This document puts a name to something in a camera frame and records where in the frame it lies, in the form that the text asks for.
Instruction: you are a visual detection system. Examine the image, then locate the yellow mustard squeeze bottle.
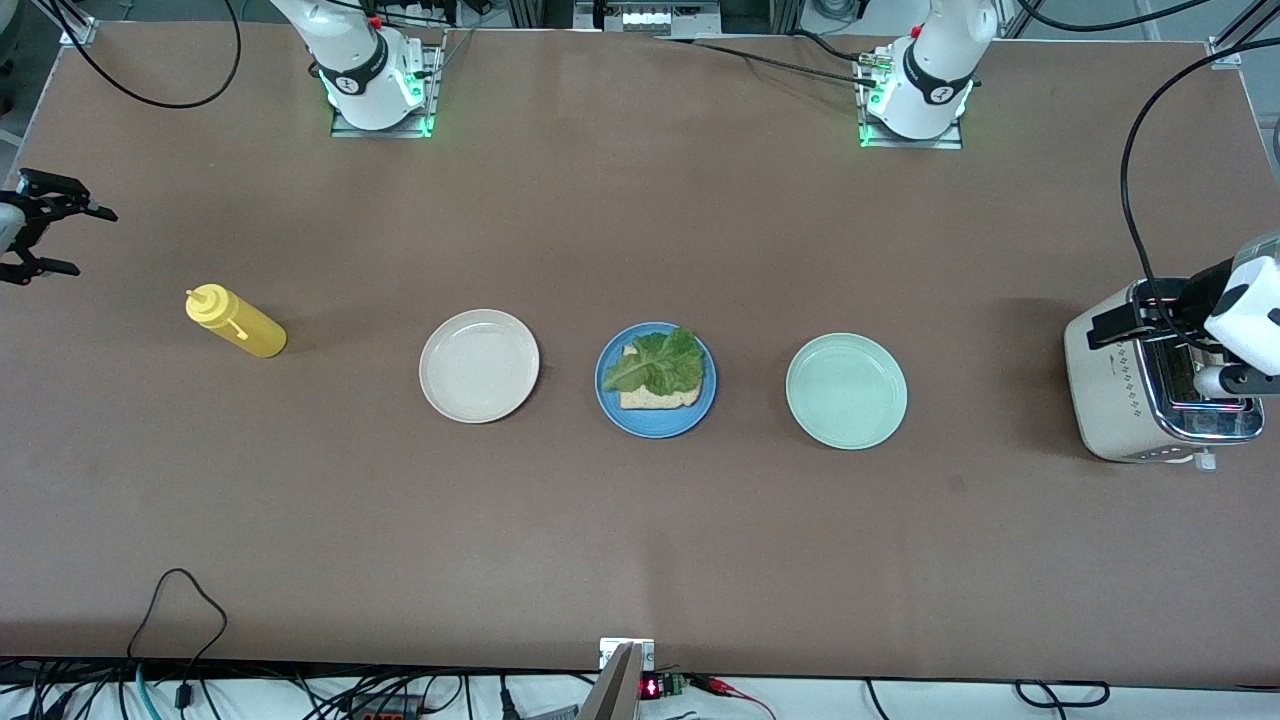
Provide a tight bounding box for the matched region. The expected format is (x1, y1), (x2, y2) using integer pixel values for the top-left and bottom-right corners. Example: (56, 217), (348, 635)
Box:
(185, 284), (288, 359)

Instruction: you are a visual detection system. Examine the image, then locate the green lettuce leaf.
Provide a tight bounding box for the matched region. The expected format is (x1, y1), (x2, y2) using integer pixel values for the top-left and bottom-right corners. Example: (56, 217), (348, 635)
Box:
(602, 327), (707, 398)

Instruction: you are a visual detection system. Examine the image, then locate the bread slice with dark crust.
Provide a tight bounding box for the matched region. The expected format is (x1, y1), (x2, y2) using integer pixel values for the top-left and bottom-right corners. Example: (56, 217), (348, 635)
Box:
(619, 343), (703, 411)

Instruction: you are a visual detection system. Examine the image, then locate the mint green round plate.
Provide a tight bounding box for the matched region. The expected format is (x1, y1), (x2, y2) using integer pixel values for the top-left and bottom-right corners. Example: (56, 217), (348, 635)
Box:
(785, 333), (909, 451)

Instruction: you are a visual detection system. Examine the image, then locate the beige round plate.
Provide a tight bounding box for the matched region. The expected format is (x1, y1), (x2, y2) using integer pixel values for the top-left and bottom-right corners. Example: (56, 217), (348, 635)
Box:
(419, 309), (541, 424)

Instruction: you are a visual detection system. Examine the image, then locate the blue round plate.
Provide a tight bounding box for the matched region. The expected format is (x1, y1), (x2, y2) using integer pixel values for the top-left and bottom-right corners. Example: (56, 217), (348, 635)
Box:
(595, 321), (718, 439)

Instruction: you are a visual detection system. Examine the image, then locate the cream and chrome toaster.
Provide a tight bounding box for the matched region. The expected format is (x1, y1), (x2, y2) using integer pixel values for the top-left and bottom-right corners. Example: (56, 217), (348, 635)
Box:
(1063, 277), (1266, 471)

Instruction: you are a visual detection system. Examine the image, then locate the red clip lead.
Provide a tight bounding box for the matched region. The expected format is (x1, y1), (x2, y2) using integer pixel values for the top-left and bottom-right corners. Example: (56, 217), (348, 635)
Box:
(690, 674), (779, 720)

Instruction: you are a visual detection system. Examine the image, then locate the grey device with sockets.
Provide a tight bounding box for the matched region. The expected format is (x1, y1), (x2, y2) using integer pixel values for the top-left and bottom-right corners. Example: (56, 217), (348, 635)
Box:
(573, 0), (723, 37)

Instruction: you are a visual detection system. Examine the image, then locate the orange power strip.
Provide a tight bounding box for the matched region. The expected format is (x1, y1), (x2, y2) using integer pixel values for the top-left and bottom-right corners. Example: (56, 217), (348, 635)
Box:
(335, 698), (426, 720)

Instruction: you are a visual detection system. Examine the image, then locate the grey aluminium bar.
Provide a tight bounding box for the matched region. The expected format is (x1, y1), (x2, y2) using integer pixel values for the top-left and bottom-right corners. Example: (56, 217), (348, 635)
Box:
(578, 642), (644, 720)

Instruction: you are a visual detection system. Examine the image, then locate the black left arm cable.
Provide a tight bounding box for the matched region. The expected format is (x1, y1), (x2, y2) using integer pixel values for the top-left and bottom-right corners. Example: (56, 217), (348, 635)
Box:
(1120, 40), (1280, 346)

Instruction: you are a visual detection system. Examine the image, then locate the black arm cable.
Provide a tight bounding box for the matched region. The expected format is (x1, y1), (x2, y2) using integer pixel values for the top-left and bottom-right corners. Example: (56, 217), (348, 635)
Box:
(1120, 40), (1280, 346)
(28, 0), (243, 109)

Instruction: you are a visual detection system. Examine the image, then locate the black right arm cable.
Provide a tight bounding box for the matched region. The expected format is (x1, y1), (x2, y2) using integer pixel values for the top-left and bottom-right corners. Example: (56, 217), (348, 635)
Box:
(28, 0), (243, 109)

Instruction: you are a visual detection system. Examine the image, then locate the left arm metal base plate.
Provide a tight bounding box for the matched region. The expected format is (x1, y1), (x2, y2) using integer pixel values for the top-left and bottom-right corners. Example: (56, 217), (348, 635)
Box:
(857, 45), (964, 151)

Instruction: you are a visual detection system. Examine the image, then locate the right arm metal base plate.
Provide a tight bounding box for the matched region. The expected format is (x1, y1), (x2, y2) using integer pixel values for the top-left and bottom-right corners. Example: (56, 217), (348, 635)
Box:
(330, 28), (447, 139)

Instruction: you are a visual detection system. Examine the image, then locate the thin black looped cable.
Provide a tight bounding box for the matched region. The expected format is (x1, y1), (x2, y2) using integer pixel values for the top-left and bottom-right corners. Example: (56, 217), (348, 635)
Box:
(125, 568), (229, 701)

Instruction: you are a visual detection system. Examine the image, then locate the black coiled cable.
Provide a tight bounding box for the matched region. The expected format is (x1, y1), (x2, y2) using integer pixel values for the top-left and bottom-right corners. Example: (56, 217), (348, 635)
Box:
(1013, 680), (1113, 709)

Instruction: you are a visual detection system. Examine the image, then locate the black cable on table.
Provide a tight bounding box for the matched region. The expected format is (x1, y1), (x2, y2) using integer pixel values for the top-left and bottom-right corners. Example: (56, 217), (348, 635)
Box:
(640, 28), (886, 91)

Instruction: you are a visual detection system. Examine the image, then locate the white mounting bracket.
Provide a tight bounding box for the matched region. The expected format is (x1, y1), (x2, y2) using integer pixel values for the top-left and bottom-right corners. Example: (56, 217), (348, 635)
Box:
(598, 637), (656, 673)

